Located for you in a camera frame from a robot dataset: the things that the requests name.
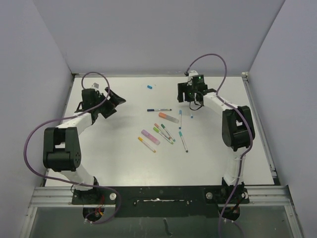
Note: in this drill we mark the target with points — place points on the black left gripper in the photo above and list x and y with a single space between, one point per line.
114 101

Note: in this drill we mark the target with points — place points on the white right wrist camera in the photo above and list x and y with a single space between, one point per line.
190 74

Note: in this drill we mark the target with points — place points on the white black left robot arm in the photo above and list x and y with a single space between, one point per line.
62 152

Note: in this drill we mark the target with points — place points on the purple highlighter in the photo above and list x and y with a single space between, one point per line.
150 137

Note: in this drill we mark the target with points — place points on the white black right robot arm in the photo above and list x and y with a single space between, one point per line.
237 129

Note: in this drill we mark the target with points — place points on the aluminium right rail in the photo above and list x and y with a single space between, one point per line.
260 128

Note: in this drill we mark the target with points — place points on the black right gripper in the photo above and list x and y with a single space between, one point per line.
183 88

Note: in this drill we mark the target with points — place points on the aluminium rail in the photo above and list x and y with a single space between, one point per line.
260 128
269 214

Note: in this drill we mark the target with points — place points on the teal green cap pen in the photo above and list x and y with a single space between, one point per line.
168 132

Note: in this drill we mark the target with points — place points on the orange highlighter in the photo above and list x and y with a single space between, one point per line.
169 118

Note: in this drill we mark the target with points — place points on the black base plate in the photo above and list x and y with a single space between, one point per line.
161 201

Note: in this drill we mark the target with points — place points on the white pen blue cap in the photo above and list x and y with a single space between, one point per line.
180 120

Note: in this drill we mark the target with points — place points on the teal cap white pen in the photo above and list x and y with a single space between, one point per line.
183 142

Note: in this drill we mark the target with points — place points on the yellow cap pen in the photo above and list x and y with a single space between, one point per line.
146 144

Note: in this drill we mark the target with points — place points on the dark blue whiteboard marker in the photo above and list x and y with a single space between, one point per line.
159 110

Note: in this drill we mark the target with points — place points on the pink orange cap pen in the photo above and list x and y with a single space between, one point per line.
162 131

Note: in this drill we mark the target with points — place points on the aluminium front rail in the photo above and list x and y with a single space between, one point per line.
269 214

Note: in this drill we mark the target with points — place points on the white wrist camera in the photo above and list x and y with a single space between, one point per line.
190 74
95 85

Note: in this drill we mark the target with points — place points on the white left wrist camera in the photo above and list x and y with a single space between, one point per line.
95 85

